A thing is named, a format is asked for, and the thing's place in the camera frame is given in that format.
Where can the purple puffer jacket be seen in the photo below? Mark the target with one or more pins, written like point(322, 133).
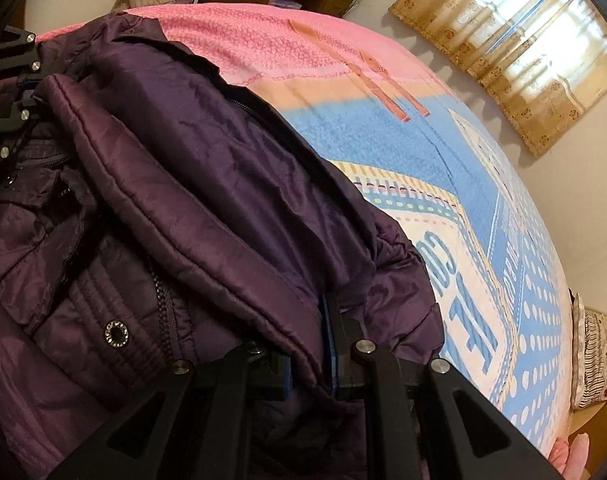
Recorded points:
point(155, 213)

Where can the beige window curtain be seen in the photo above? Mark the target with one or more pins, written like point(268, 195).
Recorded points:
point(544, 62)

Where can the pink and blue bedspread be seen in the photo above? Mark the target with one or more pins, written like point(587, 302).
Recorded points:
point(416, 152)

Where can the patterned grey pillow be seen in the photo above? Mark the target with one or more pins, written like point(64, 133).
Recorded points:
point(589, 384)

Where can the pink folded quilt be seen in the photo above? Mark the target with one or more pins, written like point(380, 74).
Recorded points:
point(570, 458)

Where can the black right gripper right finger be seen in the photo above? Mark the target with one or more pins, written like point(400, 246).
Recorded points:
point(426, 421)

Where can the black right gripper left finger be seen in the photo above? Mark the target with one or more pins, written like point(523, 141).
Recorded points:
point(194, 423)

